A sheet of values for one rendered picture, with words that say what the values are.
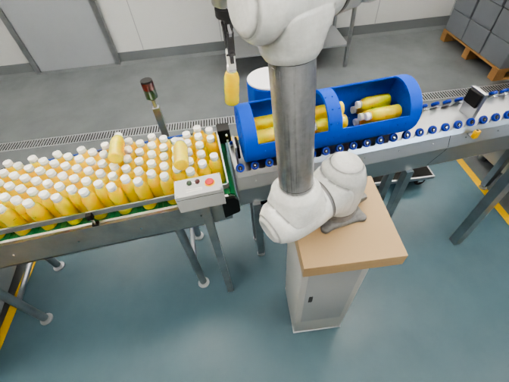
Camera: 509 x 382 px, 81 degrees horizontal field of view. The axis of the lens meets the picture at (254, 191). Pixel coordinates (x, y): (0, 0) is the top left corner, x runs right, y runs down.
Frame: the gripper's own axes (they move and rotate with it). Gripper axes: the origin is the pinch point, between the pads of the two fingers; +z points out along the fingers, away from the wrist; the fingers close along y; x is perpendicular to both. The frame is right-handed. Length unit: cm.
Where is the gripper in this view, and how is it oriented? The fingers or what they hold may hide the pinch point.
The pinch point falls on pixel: (230, 60)
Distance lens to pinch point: 131.4
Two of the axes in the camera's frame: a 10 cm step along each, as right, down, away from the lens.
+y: -2.3, -7.8, 5.9
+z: 0.4, 5.9, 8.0
